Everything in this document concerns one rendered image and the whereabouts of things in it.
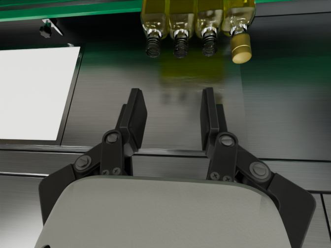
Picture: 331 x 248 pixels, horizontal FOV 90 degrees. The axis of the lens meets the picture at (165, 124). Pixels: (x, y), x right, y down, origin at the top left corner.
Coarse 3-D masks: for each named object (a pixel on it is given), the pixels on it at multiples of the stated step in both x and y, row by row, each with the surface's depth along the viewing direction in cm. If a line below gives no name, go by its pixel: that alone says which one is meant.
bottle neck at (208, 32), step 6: (204, 30) 34; (210, 30) 33; (216, 30) 34; (204, 36) 33; (210, 36) 32; (216, 36) 33; (204, 42) 33; (210, 42) 32; (216, 42) 32; (204, 48) 32; (210, 48) 34; (216, 48) 32; (204, 54) 34; (210, 54) 34
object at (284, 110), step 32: (0, 32) 64; (32, 32) 62; (64, 32) 61; (96, 32) 59; (128, 32) 57; (256, 32) 51; (288, 32) 50; (320, 32) 49; (256, 64) 48; (288, 64) 47; (320, 64) 45; (256, 96) 45; (288, 96) 44; (320, 96) 43; (256, 128) 42; (288, 128) 41; (320, 128) 40; (0, 160) 45; (32, 160) 44; (64, 160) 43; (160, 160) 40; (192, 160) 39; (288, 160) 39; (320, 160) 38; (0, 192) 44; (32, 192) 43; (320, 192) 36; (0, 224) 41; (32, 224) 41; (320, 224) 34
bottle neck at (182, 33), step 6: (180, 30) 34; (174, 36) 35; (180, 36) 33; (186, 36) 34; (174, 42) 34; (180, 42) 33; (186, 42) 33; (174, 48) 34; (180, 48) 33; (186, 48) 33; (174, 54) 34; (180, 54) 35; (186, 54) 34
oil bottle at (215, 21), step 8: (200, 0) 34; (208, 0) 34; (216, 0) 33; (200, 8) 33; (208, 8) 33; (216, 8) 33; (200, 16) 33; (208, 16) 32; (216, 16) 32; (200, 24) 33; (208, 24) 33; (216, 24) 33; (200, 32) 35
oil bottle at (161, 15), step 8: (144, 0) 35; (152, 0) 35; (160, 0) 35; (168, 0) 37; (144, 8) 34; (152, 8) 34; (160, 8) 34; (144, 16) 34; (152, 16) 34; (160, 16) 33; (144, 24) 34; (152, 24) 34; (160, 24) 34; (144, 32) 36; (168, 32) 38
